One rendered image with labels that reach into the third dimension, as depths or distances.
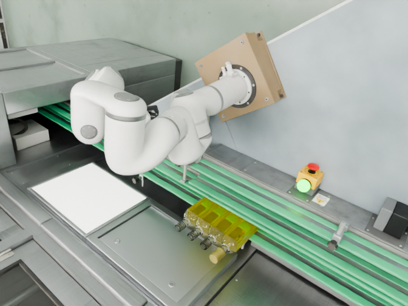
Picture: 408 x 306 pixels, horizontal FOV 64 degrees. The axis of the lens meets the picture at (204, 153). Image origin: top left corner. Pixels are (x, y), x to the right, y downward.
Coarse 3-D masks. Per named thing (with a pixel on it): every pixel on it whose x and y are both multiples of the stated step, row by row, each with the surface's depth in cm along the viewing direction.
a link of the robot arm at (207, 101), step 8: (200, 88) 101; (208, 88) 100; (176, 96) 94; (184, 96) 92; (192, 96) 93; (200, 96) 94; (208, 96) 97; (216, 96) 99; (176, 104) 93; (184, 104) 92; (192, 104) 92; (200, 104) 93; (208, 104) 97; (216, 104) 99; (192, 112) 92; (200, 112) 94; (208, 112) 101; (216, 112) 102; (200, 120) 94; (200, 128) 94; (208, 128) 97; (200, 136) 95
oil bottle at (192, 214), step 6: (204, 198) 127; (198, 204) 123; (204, 204) 124; (210, 204) 124; (186, 210) 120; (192, 210) 120; (198, 210) 120; (204, 210) 121; (186, 216) 118; (192, 216) 117; (198, 216) 118; (192, 222) 117
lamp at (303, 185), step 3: (300, 180) 113; (303, 180) 112; (306, 180) 112; (297, 183) 113; (300, 183) 112; (303, 183) 111; (306, 183) 111; (309, 183) 112; (297, 186) 113; (300, 186) 112; (303, 186) 111; (306, 186) 111; (309, 186) 111; (300, 189) 112; (303, 189) 112; (306, 189) 111
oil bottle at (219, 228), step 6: (222, 216) 120; (228, 216) 120; (234, 216) 120; (216, 222) 116; (222, 222) 116; (228, 222) 117; (234, 222) 117; (210, 228) 114; (216, 228) 113; (222, 228) 114; (228, 228) 114; (210, 234) 113; (216, 234) 112; (222, 234) 112; (216, 240) 112
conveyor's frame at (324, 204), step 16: (224, 160) 129; (240, 160) 130; (256, 160) 131; (256, 176) 121; (272, 176) 122; (288, 176) 124; (320, 192) 116; (320, 208) 108; (336, 208) 109; (352, 208) 110; (352, 224) 103
